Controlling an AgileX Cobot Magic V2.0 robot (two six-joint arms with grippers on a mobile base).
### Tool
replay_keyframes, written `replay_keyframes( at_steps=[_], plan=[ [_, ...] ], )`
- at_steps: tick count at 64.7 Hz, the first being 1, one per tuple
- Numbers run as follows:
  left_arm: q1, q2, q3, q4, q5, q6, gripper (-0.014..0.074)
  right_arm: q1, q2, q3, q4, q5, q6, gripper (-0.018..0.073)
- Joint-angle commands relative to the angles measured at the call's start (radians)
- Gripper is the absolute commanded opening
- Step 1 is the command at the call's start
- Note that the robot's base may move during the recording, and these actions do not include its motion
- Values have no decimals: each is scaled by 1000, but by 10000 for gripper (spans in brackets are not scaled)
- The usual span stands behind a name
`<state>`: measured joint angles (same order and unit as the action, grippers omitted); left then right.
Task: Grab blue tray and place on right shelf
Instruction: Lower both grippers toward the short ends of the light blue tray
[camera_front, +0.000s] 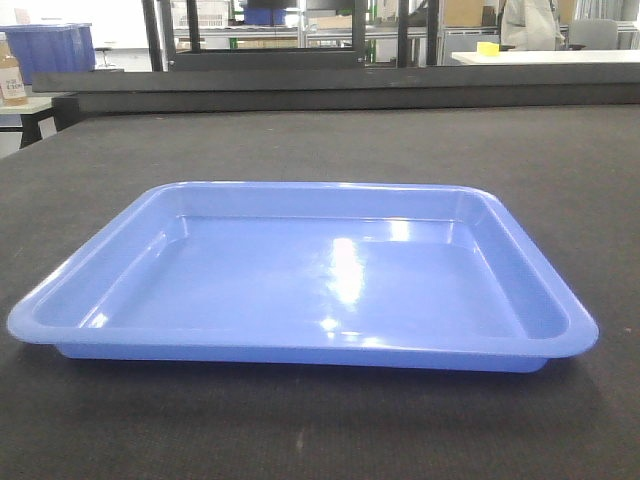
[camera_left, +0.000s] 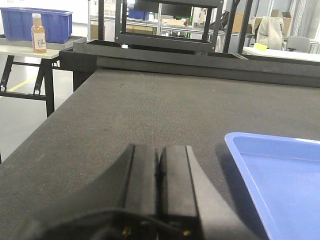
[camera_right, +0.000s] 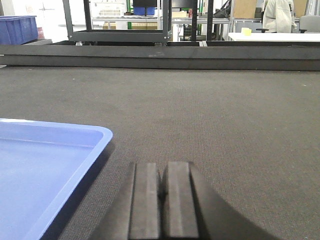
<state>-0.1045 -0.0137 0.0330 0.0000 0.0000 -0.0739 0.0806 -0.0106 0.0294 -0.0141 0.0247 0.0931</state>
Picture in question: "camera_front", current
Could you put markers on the blue plastic tray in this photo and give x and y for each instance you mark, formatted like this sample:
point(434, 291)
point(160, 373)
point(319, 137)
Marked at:
point(402, 276)

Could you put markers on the yellow box on table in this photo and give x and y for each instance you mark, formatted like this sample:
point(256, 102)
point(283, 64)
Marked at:
point(486, 48)

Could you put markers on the person in beige jacket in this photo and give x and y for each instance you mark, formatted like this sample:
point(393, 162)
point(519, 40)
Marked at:
point(530, 25)

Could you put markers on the blue storage crate background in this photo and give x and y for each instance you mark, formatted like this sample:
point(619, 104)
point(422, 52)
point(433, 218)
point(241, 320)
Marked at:
point(51, 48)

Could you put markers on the white background table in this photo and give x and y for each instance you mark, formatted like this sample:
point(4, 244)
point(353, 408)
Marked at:
point(549, 57)

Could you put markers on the cardboard box left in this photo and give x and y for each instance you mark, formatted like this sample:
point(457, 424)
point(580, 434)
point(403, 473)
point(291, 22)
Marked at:
point(13, 92)

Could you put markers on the black metal frame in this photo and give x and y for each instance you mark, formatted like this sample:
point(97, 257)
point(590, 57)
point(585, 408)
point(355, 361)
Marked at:
point(222, 36)

